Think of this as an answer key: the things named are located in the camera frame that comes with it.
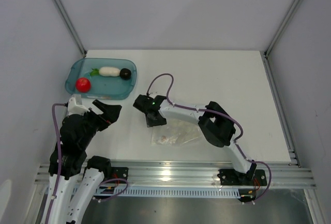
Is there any white slotted cable duct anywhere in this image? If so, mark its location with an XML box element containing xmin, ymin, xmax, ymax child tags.
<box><xmin>119</xmin><ymin>186</ymin><xmax>240</xmax><ymax>199</ymax></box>

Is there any white radish with leaves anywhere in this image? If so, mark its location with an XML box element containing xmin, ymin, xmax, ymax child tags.
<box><xmin>89</xmin><ymin>67</ymin><xmax>121</xmax><ymax>77</ymax></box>

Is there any teal plastic tray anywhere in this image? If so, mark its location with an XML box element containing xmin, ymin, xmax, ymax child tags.
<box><xmin>65</xmin><ymin>58</ymin><xmax>137</xmax><ymax>100</ymax></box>

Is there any left aluminium frame post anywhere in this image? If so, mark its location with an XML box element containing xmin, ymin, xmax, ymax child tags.
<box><xmin>52</xmin><ymin>0</ymin><xmax>87</xmax><ymax>57</ymax></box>

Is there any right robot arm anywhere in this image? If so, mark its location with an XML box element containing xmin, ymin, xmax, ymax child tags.
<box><xmin>133</xmin><ymin>95</ymin><xmax>257</xmax><ymax>185</ymax></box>

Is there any clear zip top bag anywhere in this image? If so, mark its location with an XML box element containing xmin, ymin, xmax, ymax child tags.
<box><xmin>151</xmin><ymin>119</ymin><xmax>203</xmax><ymax>146</ymax></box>

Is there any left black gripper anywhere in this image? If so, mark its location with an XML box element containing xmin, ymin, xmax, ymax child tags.
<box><xmin>80</xmin><ymin>99</ymin><xmax>122</xmax><ymax>148</ymax></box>

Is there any red tomato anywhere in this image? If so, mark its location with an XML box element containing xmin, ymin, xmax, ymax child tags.
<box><xmin>75</xmin><ymin>77</ymin><xmax>91</xmax><ymax>93</ymax></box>

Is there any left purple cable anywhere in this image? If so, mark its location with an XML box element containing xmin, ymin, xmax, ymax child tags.
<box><xmin>43</xmin><ymin>102</ymin><xmax>129</xmax><ymax>224</ymax></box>

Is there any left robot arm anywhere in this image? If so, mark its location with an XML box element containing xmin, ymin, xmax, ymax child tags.
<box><xmin>41</xmin><ymin>96</ymin><xmax>122</xmax><ymax>223</ymax></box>

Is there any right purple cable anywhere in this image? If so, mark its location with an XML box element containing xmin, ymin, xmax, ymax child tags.
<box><xmin>146</xmin><ymin>73</ymin><xmax>272</xmax><ymax>205</ymax></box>

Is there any right aluminium frame post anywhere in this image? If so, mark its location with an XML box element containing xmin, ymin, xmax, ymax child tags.
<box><xmin>264</xmin><ymin>0</ymin><xmax>303</xmax><ymax>58</ymax></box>

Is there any aluminium frame post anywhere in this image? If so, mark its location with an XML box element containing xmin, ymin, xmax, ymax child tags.
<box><xmin>264</xmin><ymin>0</ymin><xmax>303</xmax><ymax>58</ymax></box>
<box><xmin>52</xmin><ymin>0</ymin><xmax>87</xmax><ymax>57</ymax></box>

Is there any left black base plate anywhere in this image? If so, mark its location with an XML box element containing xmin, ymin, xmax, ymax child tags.
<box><xmin>104</xmin><ymin>167</ymin><xmax>129</xmax><ymax>184</ymax></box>

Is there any aluminium mounting rail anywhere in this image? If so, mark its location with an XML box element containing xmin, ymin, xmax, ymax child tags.
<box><xmin>34</xmin><ymin>159</ymin><xmax>317</xmax><ymax>189</ymax></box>

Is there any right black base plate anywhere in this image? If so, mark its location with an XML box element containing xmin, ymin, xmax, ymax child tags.
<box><xmin>217</xmin><ymin>169</ymin><xmax>268</xmax><ymax>186</ymax></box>

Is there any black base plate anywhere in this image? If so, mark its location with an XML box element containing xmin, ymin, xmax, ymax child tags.
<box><xmin>217</xmin><ymin>169</ymin><xmax>268</xmax><ymax>186</ymax></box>
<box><xmin>104</xmin><ymin>167</ymin><xmax>129</xmax><ymax>184</ymax></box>

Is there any purple cable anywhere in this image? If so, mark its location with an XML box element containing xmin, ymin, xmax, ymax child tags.
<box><xmin>43</xmin><ymin>102</ymin><xmax>129</xmax><ymax>224</ymax></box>
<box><xmin>146</xmin><ymin>73</ymin><xmax>272</xmax><ymax>205</ymax></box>

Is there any dark round fruit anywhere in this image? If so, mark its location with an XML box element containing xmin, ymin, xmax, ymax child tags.
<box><xmin>119</xmin><ymin>68</ymin><xmax>132</xmax><ymax>80</ymax></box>

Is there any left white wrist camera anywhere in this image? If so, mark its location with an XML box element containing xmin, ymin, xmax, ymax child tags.
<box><xmin>67</xmin><ymin>94</ymin><xmax>89</xmax><ymax>115</ymax></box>

